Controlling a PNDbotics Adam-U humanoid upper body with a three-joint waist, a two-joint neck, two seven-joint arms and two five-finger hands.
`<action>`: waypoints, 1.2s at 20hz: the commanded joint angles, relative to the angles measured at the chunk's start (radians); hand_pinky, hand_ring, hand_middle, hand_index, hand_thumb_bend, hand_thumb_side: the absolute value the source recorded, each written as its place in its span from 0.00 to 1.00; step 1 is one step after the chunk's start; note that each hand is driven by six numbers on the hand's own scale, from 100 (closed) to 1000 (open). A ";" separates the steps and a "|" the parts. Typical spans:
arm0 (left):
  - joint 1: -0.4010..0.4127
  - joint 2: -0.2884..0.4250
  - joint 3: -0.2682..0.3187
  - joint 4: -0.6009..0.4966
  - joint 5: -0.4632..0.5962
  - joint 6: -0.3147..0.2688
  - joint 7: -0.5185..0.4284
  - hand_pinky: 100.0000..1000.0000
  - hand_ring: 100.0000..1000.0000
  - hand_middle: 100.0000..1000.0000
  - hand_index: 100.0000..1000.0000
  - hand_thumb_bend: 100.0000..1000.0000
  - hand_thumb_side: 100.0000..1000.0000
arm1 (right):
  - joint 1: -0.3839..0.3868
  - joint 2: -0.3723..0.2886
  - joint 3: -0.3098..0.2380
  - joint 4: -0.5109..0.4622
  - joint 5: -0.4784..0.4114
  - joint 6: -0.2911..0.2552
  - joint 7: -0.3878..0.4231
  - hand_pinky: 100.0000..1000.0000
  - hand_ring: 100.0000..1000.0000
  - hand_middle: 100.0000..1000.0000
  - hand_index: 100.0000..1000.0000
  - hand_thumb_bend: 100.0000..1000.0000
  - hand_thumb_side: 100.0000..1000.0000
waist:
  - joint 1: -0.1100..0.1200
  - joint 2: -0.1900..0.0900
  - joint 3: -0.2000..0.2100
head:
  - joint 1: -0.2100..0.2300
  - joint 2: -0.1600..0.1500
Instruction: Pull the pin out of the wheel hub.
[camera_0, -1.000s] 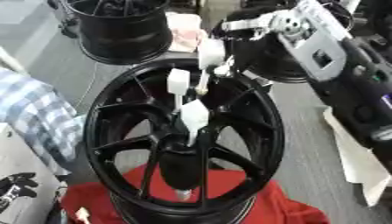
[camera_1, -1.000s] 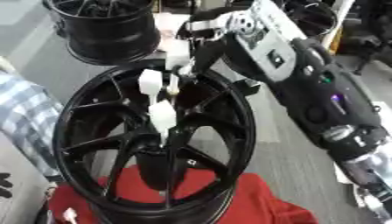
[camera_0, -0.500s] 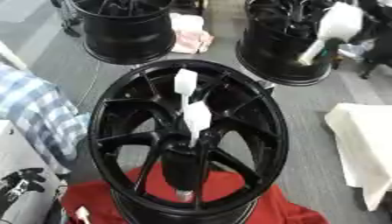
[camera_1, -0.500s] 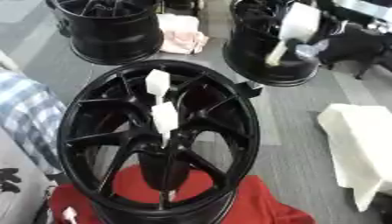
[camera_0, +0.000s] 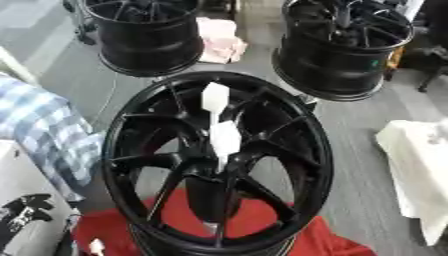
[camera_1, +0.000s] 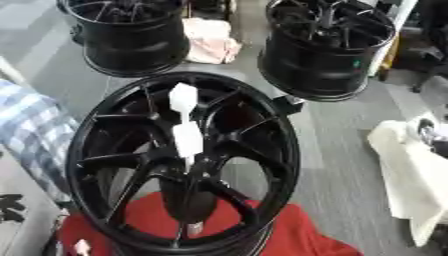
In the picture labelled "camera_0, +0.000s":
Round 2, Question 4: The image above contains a white box with black print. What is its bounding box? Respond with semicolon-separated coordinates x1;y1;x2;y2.
0;139;83;256

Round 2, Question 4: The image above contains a black wheel rim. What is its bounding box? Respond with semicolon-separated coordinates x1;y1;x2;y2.
271;0;417;102
80;0;207;78

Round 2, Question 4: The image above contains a black spoked wheel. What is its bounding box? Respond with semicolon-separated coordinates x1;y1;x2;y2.
99;70;336;256

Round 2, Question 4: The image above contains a small white pin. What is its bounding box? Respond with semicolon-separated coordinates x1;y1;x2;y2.
87;238;107;256

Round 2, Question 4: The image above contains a blue white checked cloth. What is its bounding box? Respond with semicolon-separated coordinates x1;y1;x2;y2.
0;71;109;203

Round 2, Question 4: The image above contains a pink cloth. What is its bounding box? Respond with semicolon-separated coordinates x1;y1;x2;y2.
194;17;249;65

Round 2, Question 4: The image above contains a black chair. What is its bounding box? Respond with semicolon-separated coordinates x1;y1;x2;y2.
400;45;448;94

